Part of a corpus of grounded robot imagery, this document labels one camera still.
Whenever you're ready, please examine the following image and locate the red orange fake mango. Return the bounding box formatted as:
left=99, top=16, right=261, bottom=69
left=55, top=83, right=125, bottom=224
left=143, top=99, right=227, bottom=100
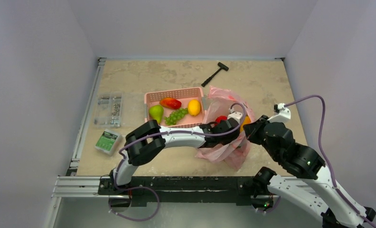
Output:
left=159, top=97, right=182, bottom=110

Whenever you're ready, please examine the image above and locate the aluminium frame rail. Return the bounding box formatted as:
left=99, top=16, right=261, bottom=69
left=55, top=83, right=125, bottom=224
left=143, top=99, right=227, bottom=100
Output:
left=43, top=57, right=107, bottom=228

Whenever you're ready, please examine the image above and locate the green labelled small box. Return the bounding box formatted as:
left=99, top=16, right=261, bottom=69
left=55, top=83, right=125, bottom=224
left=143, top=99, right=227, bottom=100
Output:
left=94, top=129, right=122, bottom=156

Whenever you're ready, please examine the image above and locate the black hammer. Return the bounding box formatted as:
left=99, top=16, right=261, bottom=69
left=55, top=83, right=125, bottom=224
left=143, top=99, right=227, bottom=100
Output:
left=201, top=62, right=229, bottom=87

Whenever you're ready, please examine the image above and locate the green fake pear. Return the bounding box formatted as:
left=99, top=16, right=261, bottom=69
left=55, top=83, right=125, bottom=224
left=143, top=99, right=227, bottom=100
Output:
left=148, top=104, right=164, bottom=124

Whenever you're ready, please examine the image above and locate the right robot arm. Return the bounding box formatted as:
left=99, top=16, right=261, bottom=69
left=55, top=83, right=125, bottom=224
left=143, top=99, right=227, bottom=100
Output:
left=243, top=115, right=376, bottom=228

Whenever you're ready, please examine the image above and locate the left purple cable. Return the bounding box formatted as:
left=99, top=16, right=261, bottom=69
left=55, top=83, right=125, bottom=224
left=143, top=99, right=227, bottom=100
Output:
left=107, top=102, right=248, bottom=221

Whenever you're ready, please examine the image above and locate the pink plastic bag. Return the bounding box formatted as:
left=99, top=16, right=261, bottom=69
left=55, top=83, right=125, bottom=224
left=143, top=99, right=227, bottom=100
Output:
left=196, top=86, right=255, bottom=170

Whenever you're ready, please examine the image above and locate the clear plastic screw organizer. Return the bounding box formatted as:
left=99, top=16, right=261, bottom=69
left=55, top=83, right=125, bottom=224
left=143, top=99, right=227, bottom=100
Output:
left=93, top=92, right=124, bottom=128

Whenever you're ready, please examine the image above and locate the pink perforated plastic basket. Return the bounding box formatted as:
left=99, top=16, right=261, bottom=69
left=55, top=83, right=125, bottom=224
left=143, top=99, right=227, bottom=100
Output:
left=144, top=87, right=206, bottom=128

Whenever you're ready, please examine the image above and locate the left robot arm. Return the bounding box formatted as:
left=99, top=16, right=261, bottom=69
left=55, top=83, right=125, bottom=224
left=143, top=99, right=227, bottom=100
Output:
left=110, top=118, right=241, bottom=194

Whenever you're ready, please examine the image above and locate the green fake grape bunch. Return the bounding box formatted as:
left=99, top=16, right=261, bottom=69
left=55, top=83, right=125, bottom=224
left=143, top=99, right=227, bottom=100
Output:
left=165, top=108, right=188, bottom=125

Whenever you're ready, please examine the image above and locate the yellow fake lemon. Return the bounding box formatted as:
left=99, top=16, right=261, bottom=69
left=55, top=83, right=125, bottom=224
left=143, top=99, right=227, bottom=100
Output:
left=187, top=99, right=201, bottom=116

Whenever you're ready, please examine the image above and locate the red fake fruit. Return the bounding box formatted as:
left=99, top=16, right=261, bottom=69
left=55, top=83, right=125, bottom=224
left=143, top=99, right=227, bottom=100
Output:
left=215, top=115, right=227, bottom=124

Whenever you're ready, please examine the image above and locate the orange yellow fake fruit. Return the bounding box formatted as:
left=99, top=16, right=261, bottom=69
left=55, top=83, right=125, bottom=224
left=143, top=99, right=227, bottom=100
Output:
left=240, top=116, right=251, bottom=132

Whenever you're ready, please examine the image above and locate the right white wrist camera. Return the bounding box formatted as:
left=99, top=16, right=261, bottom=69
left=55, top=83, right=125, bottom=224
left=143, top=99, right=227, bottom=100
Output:
left=269, top=103, right=291, bottom=123

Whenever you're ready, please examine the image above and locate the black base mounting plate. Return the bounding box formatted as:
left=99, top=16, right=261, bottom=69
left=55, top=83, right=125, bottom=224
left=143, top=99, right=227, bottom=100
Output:
left=98, top=176, right=279, bottom=210

